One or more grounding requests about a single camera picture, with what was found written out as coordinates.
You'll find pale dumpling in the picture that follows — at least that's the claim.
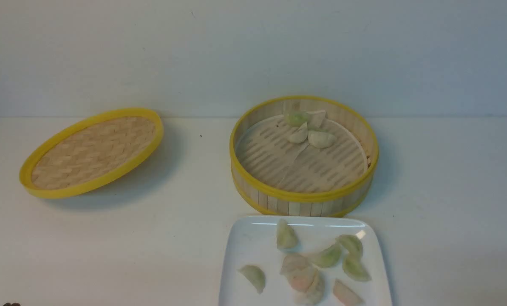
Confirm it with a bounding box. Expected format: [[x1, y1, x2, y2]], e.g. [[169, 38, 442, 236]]
[[307, 130, 337, 149]]

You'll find green dumpling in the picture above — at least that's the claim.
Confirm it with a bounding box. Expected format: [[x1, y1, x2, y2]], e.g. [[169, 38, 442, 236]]
[[283, 111, 310, 127]]

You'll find white square plate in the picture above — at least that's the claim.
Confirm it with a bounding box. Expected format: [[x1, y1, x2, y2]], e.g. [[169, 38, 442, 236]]
[[218, 215, 393, 306]]

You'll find pale green dumpling plate left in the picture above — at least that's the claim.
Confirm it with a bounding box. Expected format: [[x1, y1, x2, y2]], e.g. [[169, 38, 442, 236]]
[[237, 265, 266, 295]]

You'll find green dumpling plate centre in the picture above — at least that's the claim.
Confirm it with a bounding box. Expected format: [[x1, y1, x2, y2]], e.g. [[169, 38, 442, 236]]
[[308, 243, 342, 269]]

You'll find pink dumpling plate centre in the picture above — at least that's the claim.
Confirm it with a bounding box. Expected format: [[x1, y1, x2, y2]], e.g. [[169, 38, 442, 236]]
[[279, 253, 317, 292]]

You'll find pink dumpling plate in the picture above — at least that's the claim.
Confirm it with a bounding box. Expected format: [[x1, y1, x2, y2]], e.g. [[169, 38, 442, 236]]
[[332, 278, 364, 306], [279, 253, 317, 292]]

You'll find green dumpling plate right top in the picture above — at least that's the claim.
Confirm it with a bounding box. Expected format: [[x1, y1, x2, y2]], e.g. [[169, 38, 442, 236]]
[[335, 235, 363, 258]]

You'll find pale dumpling plate bottom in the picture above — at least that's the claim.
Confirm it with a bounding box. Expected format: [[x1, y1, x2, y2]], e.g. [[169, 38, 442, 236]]
[[295, 271, 325, 306]]

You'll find pink dumpling plate bottom right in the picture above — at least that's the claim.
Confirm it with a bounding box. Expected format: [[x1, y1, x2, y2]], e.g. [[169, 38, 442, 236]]
[[332, 278, 364, 306]]

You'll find white steamer liner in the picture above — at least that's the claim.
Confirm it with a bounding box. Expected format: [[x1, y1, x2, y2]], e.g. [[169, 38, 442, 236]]
[[235, 110, 368, 193]]

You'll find white dumpling in steamer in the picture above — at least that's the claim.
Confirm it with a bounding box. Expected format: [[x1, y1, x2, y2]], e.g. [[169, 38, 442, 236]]
[[287, 122, 309, 145]]

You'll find yellow bamboo steamer basket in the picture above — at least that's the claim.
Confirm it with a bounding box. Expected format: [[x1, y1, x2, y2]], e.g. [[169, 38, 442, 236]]
[[229, 96, 380, 217]]

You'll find yellow bamboo steamer lid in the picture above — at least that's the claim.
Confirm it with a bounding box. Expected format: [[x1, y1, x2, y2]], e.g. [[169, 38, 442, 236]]
[[19, 107, 164, 199]]

